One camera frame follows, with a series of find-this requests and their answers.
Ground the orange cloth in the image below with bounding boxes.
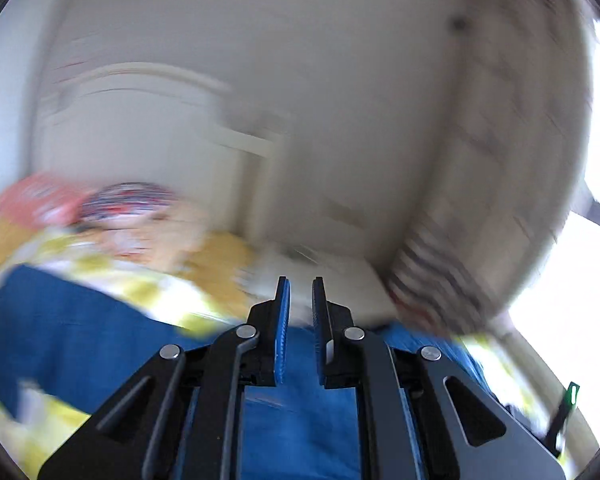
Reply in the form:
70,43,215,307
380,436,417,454
112,200,257,313

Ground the pink cloth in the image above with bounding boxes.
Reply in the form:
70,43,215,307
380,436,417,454
0,172,97,227

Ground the blue quilted down jacket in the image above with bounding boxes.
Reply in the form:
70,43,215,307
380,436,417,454
0,265,491,480

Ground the white wooden headboard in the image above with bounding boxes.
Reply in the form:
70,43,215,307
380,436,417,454
35,62,291,206

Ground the patterned red blue pillow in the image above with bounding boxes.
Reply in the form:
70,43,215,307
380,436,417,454
82,182,177,223

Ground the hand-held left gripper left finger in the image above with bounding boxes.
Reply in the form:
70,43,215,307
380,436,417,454
37,276,292,480

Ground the yellow checked bed sheet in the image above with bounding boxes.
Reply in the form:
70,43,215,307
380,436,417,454
0,200,531,480

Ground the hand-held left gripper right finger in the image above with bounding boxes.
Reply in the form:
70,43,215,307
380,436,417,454
311,277,567,480

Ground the printed beige curtain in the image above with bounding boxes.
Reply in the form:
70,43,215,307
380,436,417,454
384,0,597,337

